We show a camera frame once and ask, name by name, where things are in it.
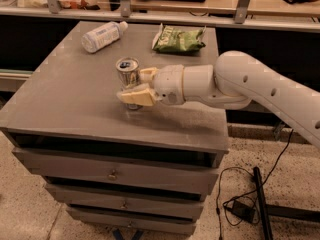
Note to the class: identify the clear plastic water bottle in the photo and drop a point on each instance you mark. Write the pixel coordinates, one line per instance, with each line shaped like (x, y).
(103, 36)

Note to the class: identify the black power adapter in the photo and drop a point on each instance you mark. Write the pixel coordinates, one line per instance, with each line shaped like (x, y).
(243, 211)

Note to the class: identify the grey drawer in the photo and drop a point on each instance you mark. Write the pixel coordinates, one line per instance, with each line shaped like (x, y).
(118, 170)
(131, 221)
(123, 201)

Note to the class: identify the bottom grey drawer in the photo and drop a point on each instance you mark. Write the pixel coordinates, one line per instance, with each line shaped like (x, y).
(131, 221)

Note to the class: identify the metal shelf rail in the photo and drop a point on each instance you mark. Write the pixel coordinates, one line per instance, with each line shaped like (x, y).
(261, 14)

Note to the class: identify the silver redbull can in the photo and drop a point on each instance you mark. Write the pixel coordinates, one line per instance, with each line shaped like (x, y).
(127, 70)

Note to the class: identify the black metal stand leg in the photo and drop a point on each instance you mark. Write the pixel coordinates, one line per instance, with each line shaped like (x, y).
(267, 210)

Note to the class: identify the top grey drawer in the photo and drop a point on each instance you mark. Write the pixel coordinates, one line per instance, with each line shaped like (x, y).
(118, 170)

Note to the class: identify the green chip bag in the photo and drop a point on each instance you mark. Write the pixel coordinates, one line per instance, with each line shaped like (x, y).
(170, 39)

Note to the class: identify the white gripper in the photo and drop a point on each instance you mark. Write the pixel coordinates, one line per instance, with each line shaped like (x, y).
(169, 83)

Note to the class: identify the grey drawer cabinet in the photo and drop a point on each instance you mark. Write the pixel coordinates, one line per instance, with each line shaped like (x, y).
(69, 104)

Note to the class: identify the middle grey drawer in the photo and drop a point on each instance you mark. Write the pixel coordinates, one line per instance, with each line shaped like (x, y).
(123, 201)

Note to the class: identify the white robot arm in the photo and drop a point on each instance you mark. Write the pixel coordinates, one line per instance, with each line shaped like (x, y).
(235, 80)

